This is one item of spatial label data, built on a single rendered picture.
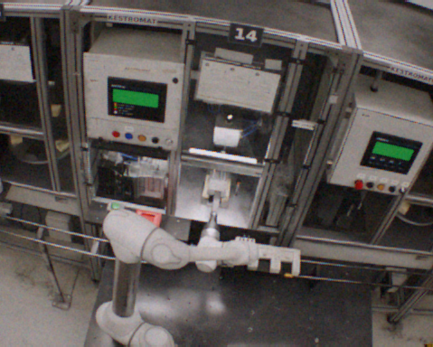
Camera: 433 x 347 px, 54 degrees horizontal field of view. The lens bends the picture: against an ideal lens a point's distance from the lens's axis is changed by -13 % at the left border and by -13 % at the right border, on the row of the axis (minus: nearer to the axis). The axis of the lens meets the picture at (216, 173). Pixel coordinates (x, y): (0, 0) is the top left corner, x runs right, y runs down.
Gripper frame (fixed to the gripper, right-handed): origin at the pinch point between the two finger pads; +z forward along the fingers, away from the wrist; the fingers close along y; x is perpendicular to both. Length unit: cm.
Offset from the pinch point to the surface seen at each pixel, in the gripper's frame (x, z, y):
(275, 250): -34.0, -15.7, -12.1
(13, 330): 118, -62, -102
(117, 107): 48, -10, 58
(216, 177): 1.9, 12.3, 3.6
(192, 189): 13.4, 13.2, -9.8
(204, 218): 4.0, -4.6, -9.6
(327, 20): -31, 22, 101
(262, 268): -29.1, -24.8, -16.8
